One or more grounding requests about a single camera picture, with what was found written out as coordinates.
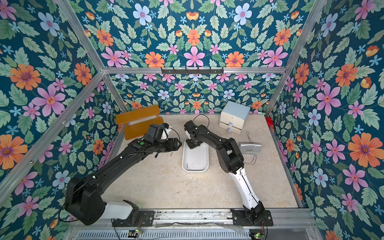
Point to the white plastic storage box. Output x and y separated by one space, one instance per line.
195 160

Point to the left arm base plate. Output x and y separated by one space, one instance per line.
140 218

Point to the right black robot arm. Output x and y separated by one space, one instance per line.
231 161

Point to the small blue-topped drawer cabinet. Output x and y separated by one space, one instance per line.
233 117

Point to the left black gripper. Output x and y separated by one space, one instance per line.
174 143

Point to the silver clutch purse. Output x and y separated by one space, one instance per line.
250 148

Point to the aluminium front rail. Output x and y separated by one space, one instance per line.
203 224

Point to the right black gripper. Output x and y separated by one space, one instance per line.
191 140

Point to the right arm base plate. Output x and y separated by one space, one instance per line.
245 219

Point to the black wall hook rail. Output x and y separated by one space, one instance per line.
187 71

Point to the red object at wall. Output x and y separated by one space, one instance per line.
270 122

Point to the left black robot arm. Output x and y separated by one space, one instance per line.
84 195

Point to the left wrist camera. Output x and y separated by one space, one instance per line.
161 132

